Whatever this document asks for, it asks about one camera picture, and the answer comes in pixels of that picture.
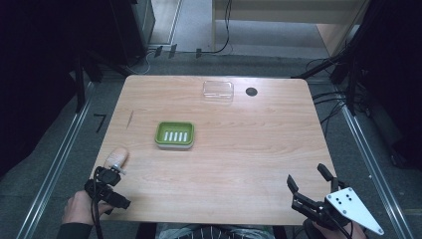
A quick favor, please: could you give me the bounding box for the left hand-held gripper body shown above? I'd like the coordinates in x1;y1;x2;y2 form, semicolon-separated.
84;164;132;211

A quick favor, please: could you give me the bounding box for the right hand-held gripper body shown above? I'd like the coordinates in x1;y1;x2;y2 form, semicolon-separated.
291;186;385;237

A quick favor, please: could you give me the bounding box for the green soap dish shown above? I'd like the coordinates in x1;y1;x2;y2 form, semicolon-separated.
154;120;195;150

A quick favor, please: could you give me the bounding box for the person's right hand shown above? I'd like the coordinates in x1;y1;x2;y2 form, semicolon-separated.
312;220;369;239

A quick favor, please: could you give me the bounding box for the person's left hand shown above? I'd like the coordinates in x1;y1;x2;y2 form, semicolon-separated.
62;189;114;227

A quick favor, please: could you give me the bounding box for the person's clothing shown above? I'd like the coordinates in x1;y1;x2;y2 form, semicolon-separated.
155;223;277;239

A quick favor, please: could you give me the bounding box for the black metal stand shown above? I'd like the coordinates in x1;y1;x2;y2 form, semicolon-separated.
292;39;366;118
73;53;104;114

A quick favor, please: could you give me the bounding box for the clear plastic container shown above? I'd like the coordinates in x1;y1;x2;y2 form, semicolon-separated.
202;80;235;103

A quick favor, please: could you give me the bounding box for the light wooden desk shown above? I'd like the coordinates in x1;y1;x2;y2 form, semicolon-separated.
211;0;370;57

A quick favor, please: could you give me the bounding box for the dark cabinet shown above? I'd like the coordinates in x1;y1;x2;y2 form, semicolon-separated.
108;0;157;66

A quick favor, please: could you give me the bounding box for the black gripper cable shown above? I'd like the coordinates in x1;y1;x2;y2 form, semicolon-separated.
92;167;105;239

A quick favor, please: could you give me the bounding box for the aluminium floor rail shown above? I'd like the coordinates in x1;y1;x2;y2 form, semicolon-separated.
337;96;416;239
16;83;96;239

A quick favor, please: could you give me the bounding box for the bundle of black floor cables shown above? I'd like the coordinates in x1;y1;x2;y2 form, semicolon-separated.
305;58;366;138

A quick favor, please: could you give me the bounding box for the black hanging cable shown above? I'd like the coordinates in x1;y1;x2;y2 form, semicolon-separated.
200;0;234;55

